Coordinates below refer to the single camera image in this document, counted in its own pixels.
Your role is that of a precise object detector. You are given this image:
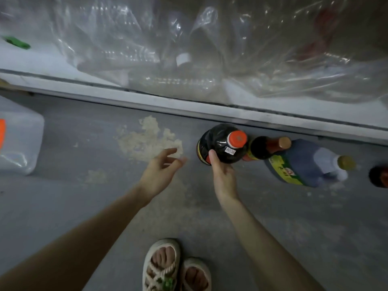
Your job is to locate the person's left hand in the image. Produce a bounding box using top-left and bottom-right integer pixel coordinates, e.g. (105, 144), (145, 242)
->
(135, 148), (189, 205)

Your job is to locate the person's right hand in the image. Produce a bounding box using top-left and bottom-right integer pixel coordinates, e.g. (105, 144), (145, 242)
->
(208, 150), (241, 207)

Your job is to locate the brown-cap small soy bottle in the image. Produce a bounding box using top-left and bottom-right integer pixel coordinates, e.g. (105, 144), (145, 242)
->
(242, 135), (293, 162)

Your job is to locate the white metal store shelving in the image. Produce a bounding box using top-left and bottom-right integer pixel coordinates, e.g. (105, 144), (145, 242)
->
(0, 33), (388, 146)

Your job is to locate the rice vinegar jug gold cap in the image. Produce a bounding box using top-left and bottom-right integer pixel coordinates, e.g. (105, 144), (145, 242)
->
(266, 139), (358, 188)

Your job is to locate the clear plastic bin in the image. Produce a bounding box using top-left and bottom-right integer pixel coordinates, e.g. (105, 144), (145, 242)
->
(0, 95), (46, 176)

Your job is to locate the slim soy bottle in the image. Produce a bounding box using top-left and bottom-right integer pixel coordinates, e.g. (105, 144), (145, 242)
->
(369, 164), (388, 189)

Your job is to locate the person's left forearm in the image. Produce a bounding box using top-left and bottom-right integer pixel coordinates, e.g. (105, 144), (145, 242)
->
(0, 188), (149, 291)

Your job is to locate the person's right forearm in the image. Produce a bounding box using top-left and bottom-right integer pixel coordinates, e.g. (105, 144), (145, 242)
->
(219, 197), (325, 291)

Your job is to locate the person's left beige sandal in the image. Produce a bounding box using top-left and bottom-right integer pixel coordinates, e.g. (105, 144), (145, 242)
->
(142, 238), (181, 291)

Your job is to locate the grey floor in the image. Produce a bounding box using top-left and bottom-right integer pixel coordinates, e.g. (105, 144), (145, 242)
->
(0, 88), (388, 291)

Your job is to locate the pack of clear empty bottles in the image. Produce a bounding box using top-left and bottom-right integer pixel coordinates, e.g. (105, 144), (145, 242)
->
(0, 0), (388, 103)

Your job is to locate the small green plastic piece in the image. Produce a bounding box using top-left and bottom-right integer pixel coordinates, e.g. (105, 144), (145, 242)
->
(3, 36), (31, 50)

